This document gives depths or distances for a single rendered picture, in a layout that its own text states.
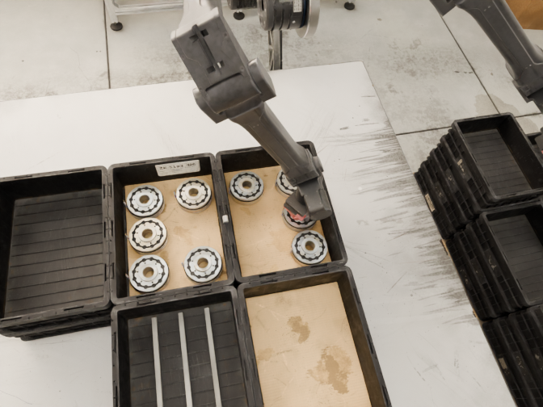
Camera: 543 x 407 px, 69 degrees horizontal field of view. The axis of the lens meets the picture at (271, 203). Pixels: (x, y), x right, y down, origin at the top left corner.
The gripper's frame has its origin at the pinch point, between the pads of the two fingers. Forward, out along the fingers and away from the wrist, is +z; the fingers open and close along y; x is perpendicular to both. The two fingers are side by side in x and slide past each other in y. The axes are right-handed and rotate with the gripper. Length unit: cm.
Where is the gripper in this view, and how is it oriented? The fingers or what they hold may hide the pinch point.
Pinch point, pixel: (300, 210)
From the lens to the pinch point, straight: 116.0
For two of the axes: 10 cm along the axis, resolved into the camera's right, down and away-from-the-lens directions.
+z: -0.7, 4.5, 8.9
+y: 6.6, -6.5, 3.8
